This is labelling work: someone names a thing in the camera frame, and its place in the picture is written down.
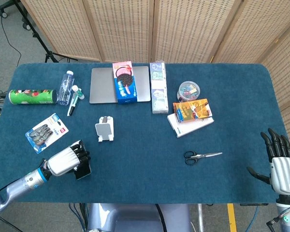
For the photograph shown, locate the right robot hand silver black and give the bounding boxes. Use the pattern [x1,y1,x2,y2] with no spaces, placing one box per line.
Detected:
[246,128,290,195]

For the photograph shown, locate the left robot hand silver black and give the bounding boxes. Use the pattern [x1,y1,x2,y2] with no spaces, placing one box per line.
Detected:
[46,139,91,177]

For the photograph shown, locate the black smartphone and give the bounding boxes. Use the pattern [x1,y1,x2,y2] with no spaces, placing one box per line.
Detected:
[73,161,92,181]

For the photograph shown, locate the white phone stand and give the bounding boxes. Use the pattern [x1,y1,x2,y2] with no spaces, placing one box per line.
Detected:
[95,116,115,143]

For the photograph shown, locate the blue cookie box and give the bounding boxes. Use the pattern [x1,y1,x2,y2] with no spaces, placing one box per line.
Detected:
[112,61,138,105]

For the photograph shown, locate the white flat box green end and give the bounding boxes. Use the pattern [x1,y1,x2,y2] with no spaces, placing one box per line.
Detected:
[167,112,215,138]

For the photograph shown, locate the black tripod stand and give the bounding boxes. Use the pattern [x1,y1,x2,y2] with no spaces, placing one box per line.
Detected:
[0,0,78,63]

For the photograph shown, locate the orange yellow carton box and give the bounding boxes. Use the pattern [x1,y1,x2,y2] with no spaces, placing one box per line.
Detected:
[173,98,213,124]

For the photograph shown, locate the blister pack of clips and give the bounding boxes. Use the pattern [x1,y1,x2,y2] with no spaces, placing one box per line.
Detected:
[25,113,70,155]

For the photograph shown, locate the black white marker pen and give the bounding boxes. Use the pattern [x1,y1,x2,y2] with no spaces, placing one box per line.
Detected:
[67,93,80,117]

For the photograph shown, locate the yellow floor tape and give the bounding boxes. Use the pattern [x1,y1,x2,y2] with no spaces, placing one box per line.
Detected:
[227,203,237,232]

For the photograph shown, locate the white green glue stick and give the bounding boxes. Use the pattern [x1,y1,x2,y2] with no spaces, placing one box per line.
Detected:
[71,85,86,100]

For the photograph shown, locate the green chips can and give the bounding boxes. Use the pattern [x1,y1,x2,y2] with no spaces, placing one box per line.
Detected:
[9,89,58,105]

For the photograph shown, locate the clear plastic water bottle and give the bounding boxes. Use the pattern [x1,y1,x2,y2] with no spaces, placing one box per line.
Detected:
[57,70,75,106]

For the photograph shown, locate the blue table cloth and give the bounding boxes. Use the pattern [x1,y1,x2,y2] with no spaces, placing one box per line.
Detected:
[0,62,288,205]

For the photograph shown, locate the grey laptop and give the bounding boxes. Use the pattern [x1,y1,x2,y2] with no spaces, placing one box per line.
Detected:
[89,67,152,104]

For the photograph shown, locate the grey robot torso base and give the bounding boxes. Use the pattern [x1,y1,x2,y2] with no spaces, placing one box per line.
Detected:
[87,203,193,232]

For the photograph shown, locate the grey metal table leg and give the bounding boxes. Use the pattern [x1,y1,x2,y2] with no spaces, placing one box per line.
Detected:
[197,203,205,232]

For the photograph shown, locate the pastel tissue pack bundle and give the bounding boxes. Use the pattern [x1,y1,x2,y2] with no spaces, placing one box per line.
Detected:
[149,61,169,115]

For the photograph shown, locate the clear round tub of clips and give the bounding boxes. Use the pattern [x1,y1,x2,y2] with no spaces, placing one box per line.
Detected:
[176,81,201,103]

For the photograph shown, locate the black handled scissors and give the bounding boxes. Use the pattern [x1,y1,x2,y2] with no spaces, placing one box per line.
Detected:
[184,151,223,166]

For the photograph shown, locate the black floor cable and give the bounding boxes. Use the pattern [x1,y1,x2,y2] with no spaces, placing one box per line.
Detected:
[0,16,22,95]

